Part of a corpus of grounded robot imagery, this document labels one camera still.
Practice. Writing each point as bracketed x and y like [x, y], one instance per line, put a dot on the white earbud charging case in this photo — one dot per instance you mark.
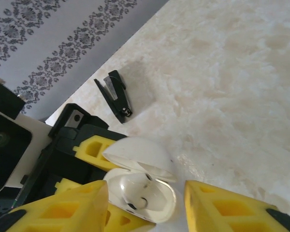
[140, 149]

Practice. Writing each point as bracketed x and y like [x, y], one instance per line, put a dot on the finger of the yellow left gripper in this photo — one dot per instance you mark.
[87, 151]
[120, 221]

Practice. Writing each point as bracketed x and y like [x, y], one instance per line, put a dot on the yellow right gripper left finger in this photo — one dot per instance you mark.
[62, 212]

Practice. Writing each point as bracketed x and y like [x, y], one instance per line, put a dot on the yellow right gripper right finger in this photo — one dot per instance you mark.
[232, 212]

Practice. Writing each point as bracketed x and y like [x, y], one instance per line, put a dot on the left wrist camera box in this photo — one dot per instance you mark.
[14, 145]

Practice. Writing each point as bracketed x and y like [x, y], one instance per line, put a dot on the black stapler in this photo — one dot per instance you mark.
[116, 101]

